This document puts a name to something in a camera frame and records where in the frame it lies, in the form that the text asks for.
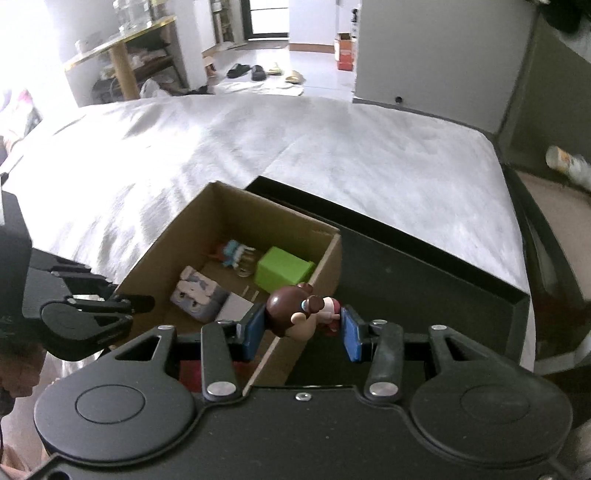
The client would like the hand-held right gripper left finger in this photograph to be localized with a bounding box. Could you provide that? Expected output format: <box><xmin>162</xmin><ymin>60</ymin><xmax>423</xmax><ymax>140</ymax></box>
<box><xmin>112</xmin><ymin>305</ymin><xmax>269</xmax><ymax>401</ymax></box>

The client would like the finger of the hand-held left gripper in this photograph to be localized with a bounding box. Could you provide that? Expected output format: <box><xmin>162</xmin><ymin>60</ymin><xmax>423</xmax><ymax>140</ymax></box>
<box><xmin>69</xmin><ymin>294</ymin><xmax>156</xmax><ymax>317</ymax></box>
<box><xmin>30</xmin><ymin>248</ymin><xmax>117</xmax><ymax>299</ymax></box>

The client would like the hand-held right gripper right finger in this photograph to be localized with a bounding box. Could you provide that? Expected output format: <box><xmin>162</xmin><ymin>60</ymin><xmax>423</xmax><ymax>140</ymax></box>
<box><xmin>340</xmin><ymin>305</ymin><xmax>525</xmax><ymax>401</ymax></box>

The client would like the white wall charger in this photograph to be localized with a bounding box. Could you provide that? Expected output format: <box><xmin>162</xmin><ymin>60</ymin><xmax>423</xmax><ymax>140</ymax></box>
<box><xmin>216</xmin><ymin>295</ymin><xmax>256</xmax><ymax>324</ymax></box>

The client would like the brown-haired doll figurine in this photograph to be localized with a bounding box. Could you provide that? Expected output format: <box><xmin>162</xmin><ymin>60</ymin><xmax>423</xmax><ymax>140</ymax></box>
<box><xmin>266</xmin><ymin>282</ymin><xmax>345</xmax><ymax>343</ymax></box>

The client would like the grey bunny figurine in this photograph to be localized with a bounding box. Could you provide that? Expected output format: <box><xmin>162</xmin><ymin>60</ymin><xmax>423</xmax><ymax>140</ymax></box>
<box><xmin>170</xmin><ymin>265</ymin><xmax>230</xmax><ymax>323</ymax></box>

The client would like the green toy bin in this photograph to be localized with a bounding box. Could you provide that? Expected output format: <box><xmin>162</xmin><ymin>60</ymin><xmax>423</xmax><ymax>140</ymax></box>
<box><xmin>255</xmin><ymin>246</ymin><xmax>317</xmax><ymax>296</ymax></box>

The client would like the black tray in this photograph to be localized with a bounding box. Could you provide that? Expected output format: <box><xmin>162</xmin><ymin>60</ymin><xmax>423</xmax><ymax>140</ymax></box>
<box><xmin>244</xmin><ymin>175</ymin><xmax>532</xmax><ymax>389</ymax></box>

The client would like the pink hooded figurine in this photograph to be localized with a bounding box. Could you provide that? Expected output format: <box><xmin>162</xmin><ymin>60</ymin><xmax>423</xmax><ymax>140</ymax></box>
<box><xmin>178</xmin><ymin>358</ymin><xmax>204</xmax><ymax>387</ymax></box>

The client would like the blue figurine with cup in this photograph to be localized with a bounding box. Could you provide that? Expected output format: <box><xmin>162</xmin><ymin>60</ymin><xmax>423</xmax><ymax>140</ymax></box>
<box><xmin>215</xmin><ymin>239</ymin><xmax>258</xmax><ymax>278</ymax></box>

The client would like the brown cardboard box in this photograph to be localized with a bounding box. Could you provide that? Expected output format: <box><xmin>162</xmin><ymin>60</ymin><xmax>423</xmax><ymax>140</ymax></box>
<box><xmin>113</xmin><ymin>181</ymin><xmax>344</xmax><ymax>393</ymax></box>

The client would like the white bag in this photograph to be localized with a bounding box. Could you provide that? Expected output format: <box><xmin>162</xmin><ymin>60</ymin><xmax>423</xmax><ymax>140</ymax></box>
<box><xmin>139</xmin><ymin>77</ymin><xmax>172</xmax><ymax>98</ymax></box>

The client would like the round wooden table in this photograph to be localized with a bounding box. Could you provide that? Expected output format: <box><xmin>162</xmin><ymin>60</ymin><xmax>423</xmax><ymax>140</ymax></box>
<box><xmin>62</xmin><ymin>14</ymin><xmax>191</xmax><ymax>100</ymax></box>

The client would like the dark bedside bench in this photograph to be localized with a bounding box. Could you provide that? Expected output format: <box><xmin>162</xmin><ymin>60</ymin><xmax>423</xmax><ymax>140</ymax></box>
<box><xmin>496</xmin><ymin>0</ymin><xmax>591</xmax><ymax>374</ymax></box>

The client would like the glass jar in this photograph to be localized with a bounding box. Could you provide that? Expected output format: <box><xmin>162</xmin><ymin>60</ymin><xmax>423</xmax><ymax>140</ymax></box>
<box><xmin>113</xmin><ymin>0</ymin><xmax>154</xmax><ymax>34</ymax></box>

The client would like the cardboard tube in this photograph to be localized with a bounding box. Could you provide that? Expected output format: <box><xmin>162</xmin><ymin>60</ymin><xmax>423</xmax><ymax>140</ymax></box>
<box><xmin>545</xmin><ymin>145</ymin><xmax>591</xmax><ymax>186</ymax></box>

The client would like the red box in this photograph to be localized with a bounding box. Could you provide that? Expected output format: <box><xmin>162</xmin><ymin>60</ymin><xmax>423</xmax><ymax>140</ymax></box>
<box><xmin>333</xmin><ymin>31</ymin><xmax>358</xmax><ymax>71</ymax></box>

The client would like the white cabinet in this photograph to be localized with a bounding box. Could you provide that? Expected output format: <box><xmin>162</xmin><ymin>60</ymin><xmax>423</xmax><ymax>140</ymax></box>
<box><xmin>353</xmin><ymin>0</ymin><xmax>539</xmax><ymax>136</ymax></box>

